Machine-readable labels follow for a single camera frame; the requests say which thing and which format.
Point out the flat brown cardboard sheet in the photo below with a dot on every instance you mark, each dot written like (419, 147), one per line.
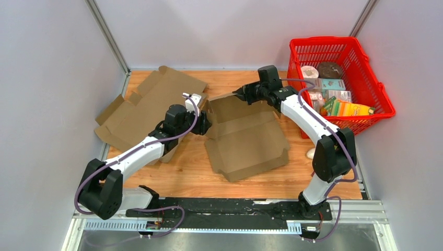
(125, 122)

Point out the white egg-shaped object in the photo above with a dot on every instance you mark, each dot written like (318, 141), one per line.
(310, 153)

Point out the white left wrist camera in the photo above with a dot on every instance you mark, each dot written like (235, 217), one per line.
(192, 102)

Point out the teal product box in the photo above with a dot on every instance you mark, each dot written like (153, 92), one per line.
(324, 84)

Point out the brown cardboard box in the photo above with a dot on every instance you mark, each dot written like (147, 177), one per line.
(244, 140)

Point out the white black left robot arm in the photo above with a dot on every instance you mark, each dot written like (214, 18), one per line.
(101, 190)

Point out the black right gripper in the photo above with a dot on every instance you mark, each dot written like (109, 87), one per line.
(244, 92)

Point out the aluminium rail frame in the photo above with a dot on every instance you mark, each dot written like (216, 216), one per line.
(344, 225)

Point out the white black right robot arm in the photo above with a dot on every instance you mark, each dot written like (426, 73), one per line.
(335, 150)

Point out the green product box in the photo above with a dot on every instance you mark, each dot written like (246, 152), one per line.
(327, 107)

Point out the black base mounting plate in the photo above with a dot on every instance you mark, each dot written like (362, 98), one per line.
(218, 213)

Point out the orange yellow product box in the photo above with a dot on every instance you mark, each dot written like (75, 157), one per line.
(348, 109)

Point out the pink white product box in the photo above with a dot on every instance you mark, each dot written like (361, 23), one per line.
(322, 97)

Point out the white round container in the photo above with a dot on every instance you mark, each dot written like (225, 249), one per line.
(309, 71)

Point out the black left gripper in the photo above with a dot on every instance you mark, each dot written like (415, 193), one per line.
(202, 124)

